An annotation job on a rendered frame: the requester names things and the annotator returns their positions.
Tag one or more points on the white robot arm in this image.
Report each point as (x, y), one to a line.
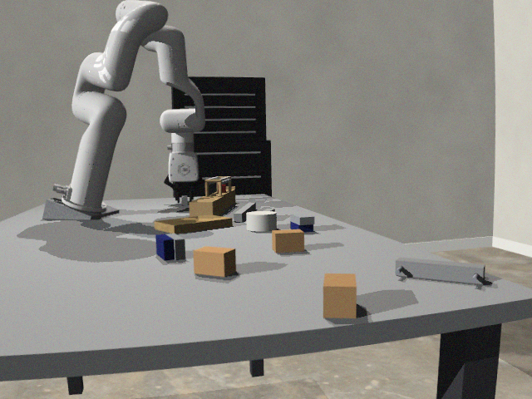
(142, 23)

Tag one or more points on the white short cylinder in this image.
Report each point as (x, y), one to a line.
(261, 221)

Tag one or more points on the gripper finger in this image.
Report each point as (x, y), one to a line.
(193, 186)
(174, 187)

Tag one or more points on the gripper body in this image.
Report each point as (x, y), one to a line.
(182, 166)

